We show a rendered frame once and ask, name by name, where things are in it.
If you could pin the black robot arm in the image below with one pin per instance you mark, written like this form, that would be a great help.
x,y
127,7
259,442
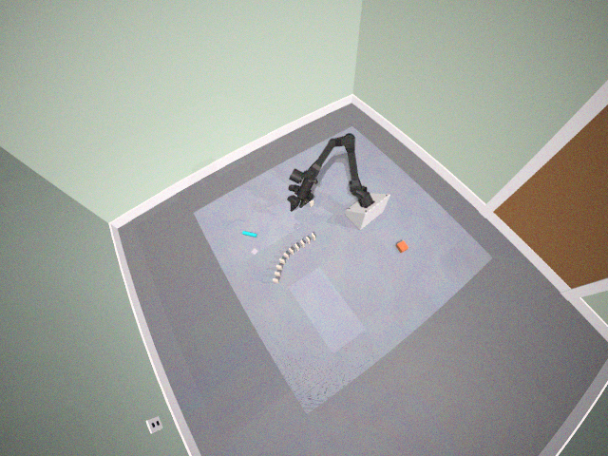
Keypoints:
x,y
364,197

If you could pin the small orange block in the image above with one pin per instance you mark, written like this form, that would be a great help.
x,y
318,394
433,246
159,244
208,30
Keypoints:
x,y
402,246

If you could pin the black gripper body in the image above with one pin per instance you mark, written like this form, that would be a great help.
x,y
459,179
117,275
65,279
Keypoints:
x,y
301,195

